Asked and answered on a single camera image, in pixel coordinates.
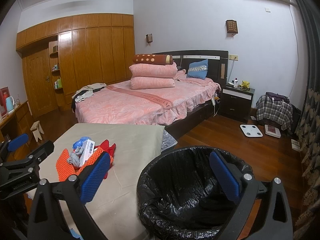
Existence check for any orange mesh net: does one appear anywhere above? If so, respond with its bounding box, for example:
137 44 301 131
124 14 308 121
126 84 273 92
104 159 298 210
55 148 99 181

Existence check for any white medicine box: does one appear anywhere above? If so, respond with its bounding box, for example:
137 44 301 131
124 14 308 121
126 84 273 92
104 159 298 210
80 139 95 167

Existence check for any red cloth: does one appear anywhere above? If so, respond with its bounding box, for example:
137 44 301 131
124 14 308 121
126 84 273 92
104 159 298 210
95 139 116 180

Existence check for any blue plastic bag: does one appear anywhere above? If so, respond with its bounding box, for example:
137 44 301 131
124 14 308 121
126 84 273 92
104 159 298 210
72 137 91 150

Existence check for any grey pink sock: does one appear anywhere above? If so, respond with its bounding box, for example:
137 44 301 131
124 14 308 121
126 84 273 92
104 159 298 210
67 147 84 168

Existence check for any black-lined trash bin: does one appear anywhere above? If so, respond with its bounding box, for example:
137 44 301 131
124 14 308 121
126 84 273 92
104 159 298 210
136 145 254 240

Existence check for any wooden side cabinet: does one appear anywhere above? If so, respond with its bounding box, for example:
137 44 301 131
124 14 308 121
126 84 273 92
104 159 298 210
0 101 34 161

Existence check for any small white stool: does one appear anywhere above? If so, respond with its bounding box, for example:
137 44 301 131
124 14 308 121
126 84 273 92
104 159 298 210
30 121 44 142

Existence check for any patterned curtain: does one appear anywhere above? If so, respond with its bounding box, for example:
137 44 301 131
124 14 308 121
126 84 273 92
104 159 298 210
293 0 319 239

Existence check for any blue electric kettle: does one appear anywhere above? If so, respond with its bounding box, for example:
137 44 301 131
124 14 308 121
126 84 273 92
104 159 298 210
5 96 15 113

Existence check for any clothes pile on bed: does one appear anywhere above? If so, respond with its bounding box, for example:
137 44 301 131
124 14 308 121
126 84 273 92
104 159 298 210
71 83 107 113

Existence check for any wooden wardrobe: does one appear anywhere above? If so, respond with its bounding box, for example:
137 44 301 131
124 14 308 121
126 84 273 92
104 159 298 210
16 14 135 118

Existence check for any white bathroom scale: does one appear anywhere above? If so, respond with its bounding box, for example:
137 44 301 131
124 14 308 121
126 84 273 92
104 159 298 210
240 124 263 138

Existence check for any lower pink folded quilt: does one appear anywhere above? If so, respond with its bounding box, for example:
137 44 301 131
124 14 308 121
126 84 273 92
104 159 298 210
130 76 175 90

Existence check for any plaid clothes pile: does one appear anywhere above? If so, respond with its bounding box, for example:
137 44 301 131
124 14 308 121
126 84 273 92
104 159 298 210
256 92 293 131

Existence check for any dark nightstand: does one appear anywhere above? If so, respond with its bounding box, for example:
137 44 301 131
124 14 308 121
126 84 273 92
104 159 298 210
219 85 255 123

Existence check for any pink covered bed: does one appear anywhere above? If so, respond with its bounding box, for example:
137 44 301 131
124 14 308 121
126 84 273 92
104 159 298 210
72 70 221 139

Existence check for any brown dotted bolster pillow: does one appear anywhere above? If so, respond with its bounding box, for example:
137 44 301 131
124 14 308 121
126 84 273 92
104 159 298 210
132 54 173 65

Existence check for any yellow plush toy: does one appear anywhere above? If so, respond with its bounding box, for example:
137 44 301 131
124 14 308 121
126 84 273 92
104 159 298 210
240 81 250 91

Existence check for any white lotion bottle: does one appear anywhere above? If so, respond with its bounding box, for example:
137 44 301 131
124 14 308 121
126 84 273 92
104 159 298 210
233 78 238 88

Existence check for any blue cushion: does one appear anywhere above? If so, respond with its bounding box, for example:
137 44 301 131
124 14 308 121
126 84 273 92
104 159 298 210
187 59 208 80

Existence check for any dark headboard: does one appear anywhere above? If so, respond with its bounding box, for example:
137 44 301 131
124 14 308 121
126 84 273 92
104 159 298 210
157 50 229 87

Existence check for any left wall lamp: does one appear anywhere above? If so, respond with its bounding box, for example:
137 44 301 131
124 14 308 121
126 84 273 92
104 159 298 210
146 34 153 43

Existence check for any wall lamp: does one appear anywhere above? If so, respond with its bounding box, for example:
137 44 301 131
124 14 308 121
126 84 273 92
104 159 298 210
226 20 239 35
146 34 153 43

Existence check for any right wall lamp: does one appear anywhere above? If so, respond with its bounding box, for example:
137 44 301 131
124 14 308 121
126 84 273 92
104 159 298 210
226 20 239 35

